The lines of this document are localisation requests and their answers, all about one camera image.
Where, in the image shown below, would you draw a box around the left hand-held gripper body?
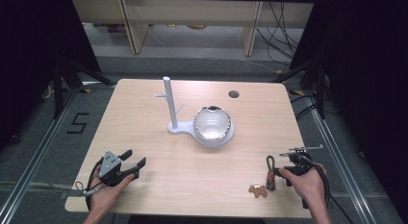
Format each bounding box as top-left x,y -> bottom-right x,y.
98,150 -> 136,187

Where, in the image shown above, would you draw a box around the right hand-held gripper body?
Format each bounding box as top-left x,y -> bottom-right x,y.
279,145 -> 324,177

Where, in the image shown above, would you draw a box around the green keychain with brown tag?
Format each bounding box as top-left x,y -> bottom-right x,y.
247,155 -> 279,200

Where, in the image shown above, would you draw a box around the person's right hand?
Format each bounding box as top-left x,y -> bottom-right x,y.
278,163 -> 329,210

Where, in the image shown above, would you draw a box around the person's left hand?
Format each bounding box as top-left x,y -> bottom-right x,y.
89,174 -> 136,215

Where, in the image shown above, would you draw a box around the white branched hanger stand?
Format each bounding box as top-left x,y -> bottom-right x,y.
154,76 -> 236,148

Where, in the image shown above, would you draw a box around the white bowl with metallic rim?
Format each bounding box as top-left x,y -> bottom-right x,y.
192,105 -> 233,142

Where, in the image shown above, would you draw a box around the black metal stand legs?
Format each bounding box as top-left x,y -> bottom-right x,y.
52,56 -> 114,120
272,59 -> 327,120

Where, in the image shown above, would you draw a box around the dark curtain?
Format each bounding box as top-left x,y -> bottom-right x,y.
0,0 -> 102,151
290,0 -> 408,215

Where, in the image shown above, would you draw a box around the light wooden cabinet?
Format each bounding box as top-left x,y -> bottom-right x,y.
70,0 -> 316,57

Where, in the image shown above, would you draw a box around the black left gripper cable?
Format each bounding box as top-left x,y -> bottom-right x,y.
84,157 -> 105,212

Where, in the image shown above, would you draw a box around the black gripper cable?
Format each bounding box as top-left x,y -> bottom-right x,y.
84,157 -> 105,212
301,154 -> 354,224

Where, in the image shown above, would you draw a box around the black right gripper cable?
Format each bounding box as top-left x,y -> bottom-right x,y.
301,154 -> 354,224

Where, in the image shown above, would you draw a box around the grey strap loop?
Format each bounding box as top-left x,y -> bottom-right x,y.
74,181 -> 98,198

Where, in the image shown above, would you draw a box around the aluminium floor rail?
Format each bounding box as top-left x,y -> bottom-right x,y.
306,97 -> 377,224
0,87 -> 80,224

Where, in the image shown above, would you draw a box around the bundle of black floor cables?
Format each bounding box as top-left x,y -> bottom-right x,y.
255,2 -> 306,66

